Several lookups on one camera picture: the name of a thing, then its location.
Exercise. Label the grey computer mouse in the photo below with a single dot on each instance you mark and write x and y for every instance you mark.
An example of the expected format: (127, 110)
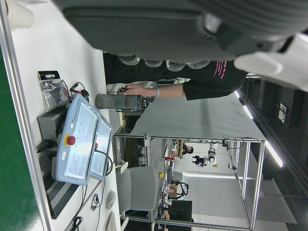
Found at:
(110, 199)

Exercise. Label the black power plug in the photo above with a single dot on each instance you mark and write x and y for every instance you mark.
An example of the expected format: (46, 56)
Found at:
(45, 145)

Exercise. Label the grey padded cylinder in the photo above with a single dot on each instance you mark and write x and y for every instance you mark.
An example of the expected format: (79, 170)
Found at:
(113, 101)

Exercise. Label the black finned box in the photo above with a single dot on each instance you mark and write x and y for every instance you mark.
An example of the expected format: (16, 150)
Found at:
(60, 197)

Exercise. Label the black earphones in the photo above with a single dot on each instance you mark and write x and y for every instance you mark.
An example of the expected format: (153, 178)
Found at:
(96, 197)

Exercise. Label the grey metal box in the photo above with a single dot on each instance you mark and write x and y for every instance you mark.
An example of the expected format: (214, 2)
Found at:
(48, 127)

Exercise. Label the aluminium frame cell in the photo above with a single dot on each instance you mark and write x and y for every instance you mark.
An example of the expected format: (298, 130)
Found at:
(257, 185)

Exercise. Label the ceiling light strip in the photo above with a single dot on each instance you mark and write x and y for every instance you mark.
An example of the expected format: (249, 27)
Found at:
(247, 111)
(273, 154)
(237, 94)

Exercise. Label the grey office chair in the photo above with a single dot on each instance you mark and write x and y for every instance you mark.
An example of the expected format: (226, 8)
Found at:
(142, 187)

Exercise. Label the person in black shirt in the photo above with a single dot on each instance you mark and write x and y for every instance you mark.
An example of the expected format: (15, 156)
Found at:
(204, 81)

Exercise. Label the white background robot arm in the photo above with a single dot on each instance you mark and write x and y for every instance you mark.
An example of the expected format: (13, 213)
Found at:
(211, 154)

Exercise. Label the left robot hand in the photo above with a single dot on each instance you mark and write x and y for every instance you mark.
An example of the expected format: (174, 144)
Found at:
(144, 31)

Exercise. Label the grey teach pendant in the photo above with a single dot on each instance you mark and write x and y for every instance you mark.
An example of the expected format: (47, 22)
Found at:
(79, 139)
(102, 146)

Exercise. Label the distant seated person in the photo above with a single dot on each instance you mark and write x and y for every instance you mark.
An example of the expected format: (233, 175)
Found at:
(188, 150)

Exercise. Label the clear plastic parts bag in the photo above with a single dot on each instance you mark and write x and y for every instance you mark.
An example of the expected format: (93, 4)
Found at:
(51, 91)

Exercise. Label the green conveyor belt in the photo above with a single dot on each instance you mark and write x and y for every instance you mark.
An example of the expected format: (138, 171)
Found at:
(14, 156)

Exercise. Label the white keyboard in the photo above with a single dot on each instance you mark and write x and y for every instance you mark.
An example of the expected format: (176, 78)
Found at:
(111, 223)

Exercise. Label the grey screen panel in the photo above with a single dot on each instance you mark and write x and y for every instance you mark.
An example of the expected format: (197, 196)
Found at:
(199, 118)

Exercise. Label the white paper cup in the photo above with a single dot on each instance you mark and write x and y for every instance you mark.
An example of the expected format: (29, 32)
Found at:
(19, 16)

